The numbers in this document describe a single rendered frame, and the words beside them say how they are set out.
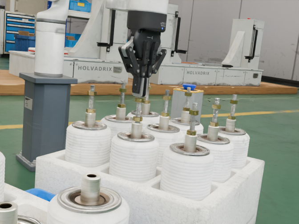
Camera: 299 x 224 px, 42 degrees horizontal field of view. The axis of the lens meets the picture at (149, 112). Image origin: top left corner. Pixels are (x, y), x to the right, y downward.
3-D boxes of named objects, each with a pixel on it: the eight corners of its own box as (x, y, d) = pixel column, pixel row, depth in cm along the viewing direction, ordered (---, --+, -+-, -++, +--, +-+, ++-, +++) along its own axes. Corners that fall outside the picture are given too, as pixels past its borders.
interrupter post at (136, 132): (127, 138, 78) (128, 122, 77) (135, 136, 79) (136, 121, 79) (136, 141, 76) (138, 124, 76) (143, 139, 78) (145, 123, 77)
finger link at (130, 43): (130, 32, 72) (134, 42, 74) (116, 48, 70) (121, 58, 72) (140, 33, 71) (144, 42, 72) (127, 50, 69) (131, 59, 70)
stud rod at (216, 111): (213, 132, 83) (217, 98, 81) (216, 134, 82) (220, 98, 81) (209, 132, 82) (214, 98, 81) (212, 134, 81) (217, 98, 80)
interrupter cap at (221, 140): (214, 135, 87) (215, 133, 87) (237, 145, 81) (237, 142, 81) (187, 137, 84) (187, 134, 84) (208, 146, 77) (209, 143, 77)
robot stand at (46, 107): (15, 158, 134) (18, 72, 129) (54, 154, 143) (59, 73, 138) (30, 172, 123) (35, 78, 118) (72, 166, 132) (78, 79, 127)
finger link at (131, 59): (119, 43, 71) (131, 67, 75) (114, 50, 70) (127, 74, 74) (131, 45, 69) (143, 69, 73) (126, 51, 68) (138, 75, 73)
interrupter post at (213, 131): (212, 139, 84) (214, 124, 83) (220, 142, 82) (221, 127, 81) (204, 139, 83) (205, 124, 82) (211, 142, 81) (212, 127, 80)
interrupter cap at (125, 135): (109, 137, 77) (109, 133, 77) (133, 132, 83) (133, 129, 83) (138, 146, 73) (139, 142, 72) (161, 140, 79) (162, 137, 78)
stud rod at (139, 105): (136, 127, 78) (139, 90, 77) (140, 128, 78) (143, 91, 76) (133, 128, 77) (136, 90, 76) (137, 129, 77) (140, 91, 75)
